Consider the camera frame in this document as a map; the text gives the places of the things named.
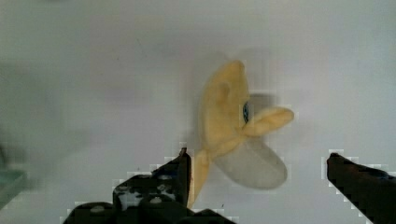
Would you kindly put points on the yellow plush peeled banana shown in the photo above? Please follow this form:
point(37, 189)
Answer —
point(231, 138)

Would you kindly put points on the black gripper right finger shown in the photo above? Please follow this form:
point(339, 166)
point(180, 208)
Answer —
point(371, 191)

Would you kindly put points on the green colander basket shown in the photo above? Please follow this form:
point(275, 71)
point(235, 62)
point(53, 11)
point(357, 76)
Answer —
point(12, 182)

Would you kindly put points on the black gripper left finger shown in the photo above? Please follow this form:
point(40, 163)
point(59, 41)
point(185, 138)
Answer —
point(158, 198)

